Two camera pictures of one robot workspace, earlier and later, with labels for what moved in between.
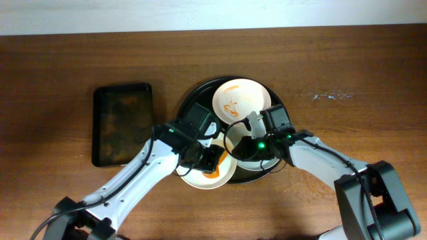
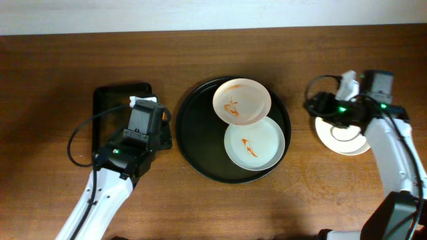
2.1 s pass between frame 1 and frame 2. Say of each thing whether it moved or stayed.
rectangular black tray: stayed
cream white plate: moved
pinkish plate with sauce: stayed
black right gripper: moved
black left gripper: moved
